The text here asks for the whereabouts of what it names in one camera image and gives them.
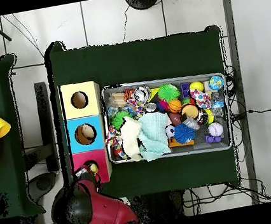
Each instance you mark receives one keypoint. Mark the mint green cloth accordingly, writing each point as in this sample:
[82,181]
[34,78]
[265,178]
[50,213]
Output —
[154,129]

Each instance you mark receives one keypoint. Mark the cream yellow cloth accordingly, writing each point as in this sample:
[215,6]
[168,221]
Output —
[130,139]

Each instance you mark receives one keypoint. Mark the polka dot colourful cloth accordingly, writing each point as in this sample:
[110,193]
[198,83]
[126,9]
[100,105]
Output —
[112,136]

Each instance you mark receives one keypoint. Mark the yellow duck toy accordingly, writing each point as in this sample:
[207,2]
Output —
[93,168]

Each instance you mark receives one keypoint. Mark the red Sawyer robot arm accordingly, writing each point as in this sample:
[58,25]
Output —
[96,209]

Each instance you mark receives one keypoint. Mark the wooden box with three holes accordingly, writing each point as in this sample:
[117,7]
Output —
[96,137]

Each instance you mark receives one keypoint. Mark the clear shallow mesh bin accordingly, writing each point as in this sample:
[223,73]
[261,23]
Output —
[128,160]

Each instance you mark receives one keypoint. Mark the large green spiky ball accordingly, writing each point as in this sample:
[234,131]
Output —
[121,118]

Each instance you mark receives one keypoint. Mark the small green spiky ball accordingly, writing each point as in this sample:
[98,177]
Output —
[168,92]

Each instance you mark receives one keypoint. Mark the orange basketball toy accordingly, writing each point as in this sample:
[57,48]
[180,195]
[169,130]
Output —
[175,106]

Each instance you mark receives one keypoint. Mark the blue spiky ball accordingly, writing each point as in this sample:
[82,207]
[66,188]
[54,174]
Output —
[184,133]

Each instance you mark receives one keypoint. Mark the plain yellow ball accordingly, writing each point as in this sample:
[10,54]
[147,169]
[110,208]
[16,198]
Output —
[197,87]

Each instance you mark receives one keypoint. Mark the white baseball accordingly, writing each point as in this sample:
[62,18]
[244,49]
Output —
[215,129]

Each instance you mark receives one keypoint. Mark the blue globe ball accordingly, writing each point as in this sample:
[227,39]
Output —
[216,82]

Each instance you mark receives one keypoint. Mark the side table with green cloth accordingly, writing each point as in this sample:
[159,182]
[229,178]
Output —
[12,177]

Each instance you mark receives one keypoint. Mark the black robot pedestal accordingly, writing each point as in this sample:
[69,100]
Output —
[160,208]

